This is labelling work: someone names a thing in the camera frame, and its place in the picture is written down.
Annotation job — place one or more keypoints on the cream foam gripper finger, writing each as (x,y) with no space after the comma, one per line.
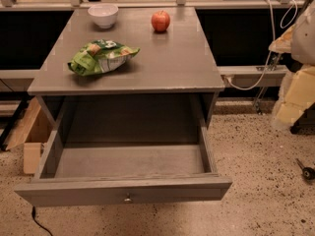
(297,92)

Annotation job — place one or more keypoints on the green rice chip bag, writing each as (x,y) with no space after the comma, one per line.
(100,57)

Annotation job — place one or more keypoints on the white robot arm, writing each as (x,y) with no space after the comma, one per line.
(297,92)

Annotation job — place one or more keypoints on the grey open top drawer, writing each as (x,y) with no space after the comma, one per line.
(152,146)

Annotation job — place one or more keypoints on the metal drawer knob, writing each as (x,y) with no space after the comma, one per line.
(128,199)

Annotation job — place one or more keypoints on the thin metal pole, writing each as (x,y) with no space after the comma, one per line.
(265,82)

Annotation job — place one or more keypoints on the black caster wheel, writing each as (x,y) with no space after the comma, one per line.
(308,173)

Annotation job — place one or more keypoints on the red apple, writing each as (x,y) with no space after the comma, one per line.
(160,21)

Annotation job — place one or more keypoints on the white ceramic bowl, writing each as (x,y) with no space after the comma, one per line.
(103,15)

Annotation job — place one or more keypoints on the light wooden block stand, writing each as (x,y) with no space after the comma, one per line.
(31,132)

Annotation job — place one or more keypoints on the grey metal rail frame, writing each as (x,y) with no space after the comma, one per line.
(177,59)

